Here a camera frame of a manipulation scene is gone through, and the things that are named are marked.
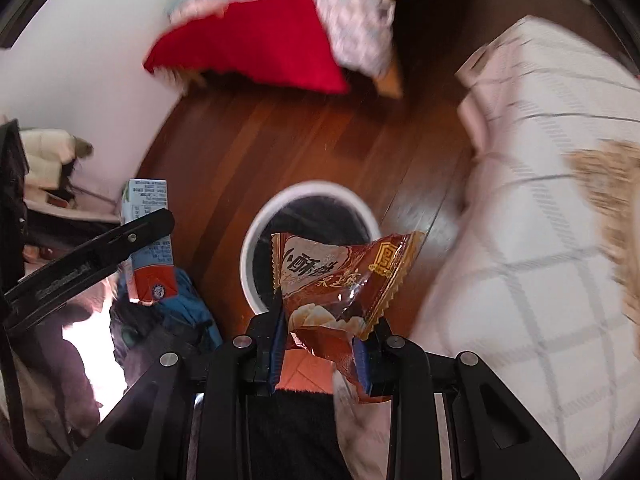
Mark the blue white milk carton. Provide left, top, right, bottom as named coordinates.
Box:
left=120, top=179, right=178, bottom=304

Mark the brown snack wrapper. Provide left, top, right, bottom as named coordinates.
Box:
left=271, top=231, right=425, bottom=402

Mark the black trash bag liner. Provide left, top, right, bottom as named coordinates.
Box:
left=252, top=195, right=373, bottom=308

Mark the white round trash bin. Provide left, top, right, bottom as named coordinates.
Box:
left=240, top=180, right=381, bottom=314

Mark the blue clothes pile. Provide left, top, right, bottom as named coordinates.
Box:
left=110, top=268, right=222, bottom=387

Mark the white grid tablecloth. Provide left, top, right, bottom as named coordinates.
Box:
left=332, top=14, right=640, bottom=480

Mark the cream puffer jacket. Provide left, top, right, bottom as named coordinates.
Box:
left=20, top=128, right=93, bottom=191

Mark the red bed sheet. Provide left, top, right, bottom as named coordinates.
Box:
left=143, top=0, right=349, bottom=94

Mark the pink patterned mattress cover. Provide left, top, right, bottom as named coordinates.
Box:
left=314, top=0, right=395, bottom=78

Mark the wooden bed frame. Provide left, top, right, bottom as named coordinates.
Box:
left=372, top=0, right=442, bottom=100

